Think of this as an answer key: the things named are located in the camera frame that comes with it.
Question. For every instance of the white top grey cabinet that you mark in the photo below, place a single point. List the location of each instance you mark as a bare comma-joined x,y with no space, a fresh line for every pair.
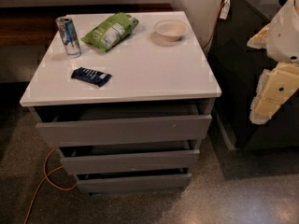
146,71

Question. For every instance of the green chip bag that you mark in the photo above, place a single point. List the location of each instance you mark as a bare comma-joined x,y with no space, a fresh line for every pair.
111,32

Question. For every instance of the silver blue drink can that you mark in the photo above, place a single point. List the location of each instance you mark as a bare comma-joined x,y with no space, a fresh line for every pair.
69,36

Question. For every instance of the dark wooden bench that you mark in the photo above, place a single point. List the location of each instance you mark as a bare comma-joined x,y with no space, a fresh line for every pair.
37,26

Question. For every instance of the white paper bowl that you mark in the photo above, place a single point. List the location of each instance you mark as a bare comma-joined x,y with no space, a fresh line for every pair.
171,30

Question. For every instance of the grey middle drawer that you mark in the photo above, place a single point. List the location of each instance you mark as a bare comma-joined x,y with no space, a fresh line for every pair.
123,158

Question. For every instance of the grey drawer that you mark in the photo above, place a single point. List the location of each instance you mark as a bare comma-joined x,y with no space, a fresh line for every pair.
123,158
138,127
134,182

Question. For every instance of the dark blue rxbar wrapper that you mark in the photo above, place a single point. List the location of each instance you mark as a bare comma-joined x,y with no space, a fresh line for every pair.
91,76

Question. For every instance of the white paper tag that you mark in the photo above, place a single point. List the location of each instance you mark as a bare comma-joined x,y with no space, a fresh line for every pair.
225,9

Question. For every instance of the grey bottom drawer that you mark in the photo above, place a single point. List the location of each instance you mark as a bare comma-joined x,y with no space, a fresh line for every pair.
134,182

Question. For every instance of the grey top drawer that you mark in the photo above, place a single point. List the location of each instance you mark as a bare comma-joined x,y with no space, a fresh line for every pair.
138,127

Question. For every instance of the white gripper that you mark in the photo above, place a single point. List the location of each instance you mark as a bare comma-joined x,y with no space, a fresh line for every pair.
284,36

